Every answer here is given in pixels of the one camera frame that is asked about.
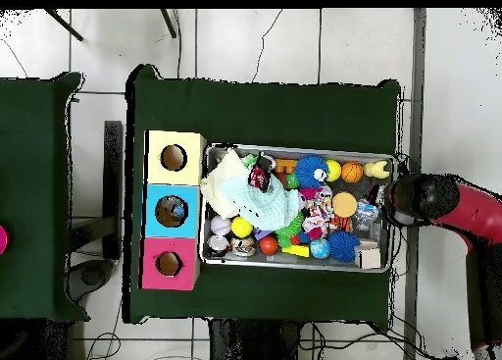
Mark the yellow foam bone toy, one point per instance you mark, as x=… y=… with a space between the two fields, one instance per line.
x=376 y=169

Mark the mint green waffle cloth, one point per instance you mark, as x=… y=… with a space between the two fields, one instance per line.
x=266 y=207

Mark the pink plastic cup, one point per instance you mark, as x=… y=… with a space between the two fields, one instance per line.
x=2 y=240

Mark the blue fuzzy monster toy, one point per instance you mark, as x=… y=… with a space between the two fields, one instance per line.
x=311 y=171

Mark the black tripod leg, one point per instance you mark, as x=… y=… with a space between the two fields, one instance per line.
x=168 y=22
x=64 y=24

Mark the crushed red drink can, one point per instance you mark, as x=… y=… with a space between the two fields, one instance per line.
x=259 y=173

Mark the wooden box with three holes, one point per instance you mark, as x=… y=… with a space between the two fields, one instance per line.
x=188 y=171

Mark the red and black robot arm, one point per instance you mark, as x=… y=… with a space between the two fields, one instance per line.
x=470 y=215

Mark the yellow smooth ball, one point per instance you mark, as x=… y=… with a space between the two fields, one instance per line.
x=333 y=170

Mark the dark green tablecloth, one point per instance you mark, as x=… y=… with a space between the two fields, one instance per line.
x=255 y=113

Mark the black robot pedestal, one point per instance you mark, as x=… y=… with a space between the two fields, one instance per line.
x=255 y=340

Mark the grey round stand base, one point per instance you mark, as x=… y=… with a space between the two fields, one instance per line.
x=92 y=277

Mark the dark green side table cloth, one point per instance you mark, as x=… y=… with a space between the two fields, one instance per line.
x=35 y=140

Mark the plain wooden cube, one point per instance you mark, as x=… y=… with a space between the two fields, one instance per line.
x=369 y=258

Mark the cream yellow waffle cloth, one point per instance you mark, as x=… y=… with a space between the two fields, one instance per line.
x=215 y=187

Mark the blue spiky ball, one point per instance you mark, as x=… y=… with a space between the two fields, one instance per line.
x=343 y=246

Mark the orange toy basketball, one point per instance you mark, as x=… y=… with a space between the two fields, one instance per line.
x=351 y=172

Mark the toy hamburger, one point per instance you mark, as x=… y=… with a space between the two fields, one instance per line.
x=345 y=204

